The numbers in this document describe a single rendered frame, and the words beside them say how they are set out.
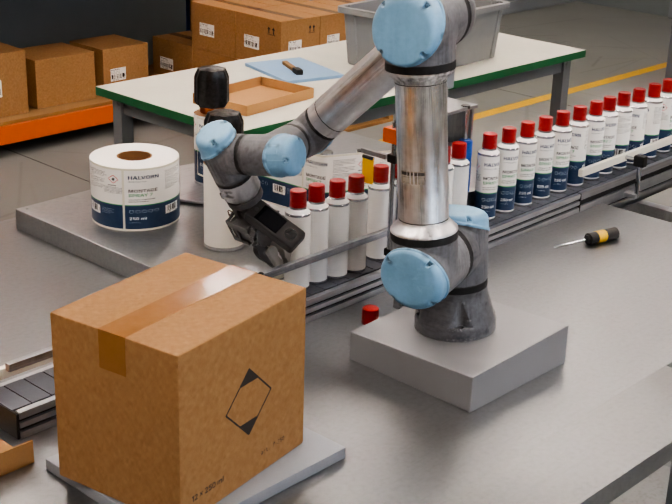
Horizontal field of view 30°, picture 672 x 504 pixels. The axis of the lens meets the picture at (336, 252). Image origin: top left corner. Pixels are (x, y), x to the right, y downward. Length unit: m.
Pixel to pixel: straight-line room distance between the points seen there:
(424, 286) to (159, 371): 0.56
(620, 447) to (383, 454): 0.39
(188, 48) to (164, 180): 4.27
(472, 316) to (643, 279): 0.65
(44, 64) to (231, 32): 0.99
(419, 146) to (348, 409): 0.47
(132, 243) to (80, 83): 4.00
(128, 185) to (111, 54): 4.04
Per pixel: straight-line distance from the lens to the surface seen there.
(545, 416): 2.20
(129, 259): 2.68
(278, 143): 2.20
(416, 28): 1.98
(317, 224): 2.49
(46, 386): 2.16
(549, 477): 2.02
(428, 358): 2.21
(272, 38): 6.51
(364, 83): 2.22
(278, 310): 1.86
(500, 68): 4.87
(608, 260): 2.91
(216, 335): 1.75
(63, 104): 6.68
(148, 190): 2.80
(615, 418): 2.22
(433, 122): 2.04
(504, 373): 2.23
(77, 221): 2.90
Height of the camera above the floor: 1.86
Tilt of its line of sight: 21 degrees down
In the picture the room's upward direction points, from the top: 2 degrees clockwise
